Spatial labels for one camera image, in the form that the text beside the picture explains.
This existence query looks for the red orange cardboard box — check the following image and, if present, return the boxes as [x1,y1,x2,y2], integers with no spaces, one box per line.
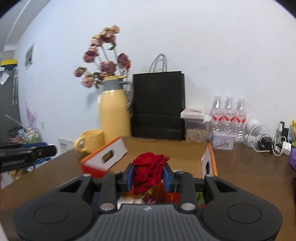
[80,136,218,207]

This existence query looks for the left water bottle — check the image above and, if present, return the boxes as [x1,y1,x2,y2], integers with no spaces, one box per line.
[210,96,224,131]

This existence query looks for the purple pouch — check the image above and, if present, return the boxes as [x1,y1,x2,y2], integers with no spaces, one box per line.
[288,147,296,170]

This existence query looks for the black paper shopping bag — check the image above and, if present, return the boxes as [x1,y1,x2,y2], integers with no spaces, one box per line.
[131,54,185,141]

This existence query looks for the white round camera device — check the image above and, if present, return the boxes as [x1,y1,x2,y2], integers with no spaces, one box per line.
[243,119,261,147]

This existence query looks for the middle water bottle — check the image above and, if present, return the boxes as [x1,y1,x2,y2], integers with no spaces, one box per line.
[223,96,236,133]

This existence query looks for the metal wire storage rack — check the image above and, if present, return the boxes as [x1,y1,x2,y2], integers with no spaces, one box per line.
[5,114,42,144]

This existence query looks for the yellow ceramic mug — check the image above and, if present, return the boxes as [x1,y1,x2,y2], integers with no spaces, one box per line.
[74,130,105,154]

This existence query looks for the clear snack container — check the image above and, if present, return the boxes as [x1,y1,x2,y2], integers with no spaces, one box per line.
[180,108,211,142]

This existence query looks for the red artificial rose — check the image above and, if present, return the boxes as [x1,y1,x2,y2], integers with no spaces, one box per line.
[132,152,170,195]

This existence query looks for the tangled charger cables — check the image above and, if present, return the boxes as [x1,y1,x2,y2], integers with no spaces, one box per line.
[249,120,293,156]

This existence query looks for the yellow thermos jug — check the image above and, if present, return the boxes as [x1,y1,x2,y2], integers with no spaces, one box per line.
[99,75,133,143]

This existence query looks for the dried pink flower bouquet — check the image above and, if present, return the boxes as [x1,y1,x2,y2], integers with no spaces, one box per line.
[73,25,131,89]

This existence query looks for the water bottle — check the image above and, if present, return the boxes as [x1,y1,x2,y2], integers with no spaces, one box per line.
[223,96,236,133]
[235,98,247,142]
[210,96,224,131]

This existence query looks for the small white tin box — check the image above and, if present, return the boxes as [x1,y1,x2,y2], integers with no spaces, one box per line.
[211,131,235,150]

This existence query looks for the right water bottle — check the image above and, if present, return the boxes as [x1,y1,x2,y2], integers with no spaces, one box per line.
[235,98,247,142]

